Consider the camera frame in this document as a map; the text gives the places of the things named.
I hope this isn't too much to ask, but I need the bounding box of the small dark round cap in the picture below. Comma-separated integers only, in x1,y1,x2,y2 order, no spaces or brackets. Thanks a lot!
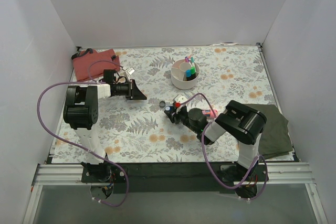
159,101,166,108

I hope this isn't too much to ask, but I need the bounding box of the white divided round container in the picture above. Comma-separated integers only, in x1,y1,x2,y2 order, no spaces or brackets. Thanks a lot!
171,59,200,90

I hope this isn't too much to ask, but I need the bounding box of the green capped black highlighter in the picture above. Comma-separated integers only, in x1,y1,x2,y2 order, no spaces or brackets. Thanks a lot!
191,67,196,79

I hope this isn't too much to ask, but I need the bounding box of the blue capped black highlighter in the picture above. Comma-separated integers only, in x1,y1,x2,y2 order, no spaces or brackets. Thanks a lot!
185,69,192,81

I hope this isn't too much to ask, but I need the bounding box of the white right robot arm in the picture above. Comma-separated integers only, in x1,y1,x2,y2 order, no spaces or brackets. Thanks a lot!
164,100,267,181

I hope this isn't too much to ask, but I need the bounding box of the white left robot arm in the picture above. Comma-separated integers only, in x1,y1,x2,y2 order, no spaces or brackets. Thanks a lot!
63,70,147,182

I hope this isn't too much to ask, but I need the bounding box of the pink transparent pencil case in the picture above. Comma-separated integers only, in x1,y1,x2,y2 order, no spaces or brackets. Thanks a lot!
202,109,218,119

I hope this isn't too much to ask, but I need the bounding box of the red folded cloth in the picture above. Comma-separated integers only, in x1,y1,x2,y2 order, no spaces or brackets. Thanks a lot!
71,48,122,81

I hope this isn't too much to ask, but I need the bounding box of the olive green folded cloth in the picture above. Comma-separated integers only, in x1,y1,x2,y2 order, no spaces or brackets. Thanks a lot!
247,104,293,159

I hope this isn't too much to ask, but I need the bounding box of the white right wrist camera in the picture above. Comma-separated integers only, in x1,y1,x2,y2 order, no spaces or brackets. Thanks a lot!
173,94,187,108

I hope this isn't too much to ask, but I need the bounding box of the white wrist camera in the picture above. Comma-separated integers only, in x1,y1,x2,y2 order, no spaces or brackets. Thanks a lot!
173,94,187,108
121,67,135,79

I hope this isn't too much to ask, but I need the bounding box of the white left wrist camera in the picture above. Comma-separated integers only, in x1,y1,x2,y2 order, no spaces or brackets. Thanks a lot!
121,67,135,79

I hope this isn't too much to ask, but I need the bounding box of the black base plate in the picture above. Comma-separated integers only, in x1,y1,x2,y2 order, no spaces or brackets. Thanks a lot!
81,162,271,195

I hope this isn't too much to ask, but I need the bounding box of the aluminium front rail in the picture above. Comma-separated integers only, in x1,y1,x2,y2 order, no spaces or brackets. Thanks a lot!
23,162,327,223

